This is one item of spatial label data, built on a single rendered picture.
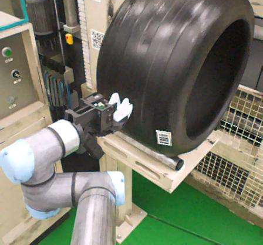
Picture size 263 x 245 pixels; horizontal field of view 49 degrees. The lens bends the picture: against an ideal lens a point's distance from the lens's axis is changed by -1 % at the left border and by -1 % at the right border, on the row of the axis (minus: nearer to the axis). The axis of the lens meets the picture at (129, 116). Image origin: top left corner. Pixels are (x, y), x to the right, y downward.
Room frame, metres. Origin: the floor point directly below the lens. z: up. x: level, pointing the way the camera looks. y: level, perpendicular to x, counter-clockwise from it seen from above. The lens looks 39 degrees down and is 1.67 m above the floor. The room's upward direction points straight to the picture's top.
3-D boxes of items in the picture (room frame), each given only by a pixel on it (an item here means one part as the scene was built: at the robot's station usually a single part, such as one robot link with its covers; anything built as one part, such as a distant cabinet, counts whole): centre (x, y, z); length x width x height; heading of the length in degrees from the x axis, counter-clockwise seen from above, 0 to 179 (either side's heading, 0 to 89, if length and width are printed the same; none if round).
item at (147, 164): (0.81, -0.04, 0.83); 0.36 x 0.09 x 0.06; 49
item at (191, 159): (0.91, -0.13, 0.80); 0.37 x 0.36 x 0.02; 139
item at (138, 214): (1.06, 0.07, 0.02); 0.27 x 0.27 x 0.04; 49
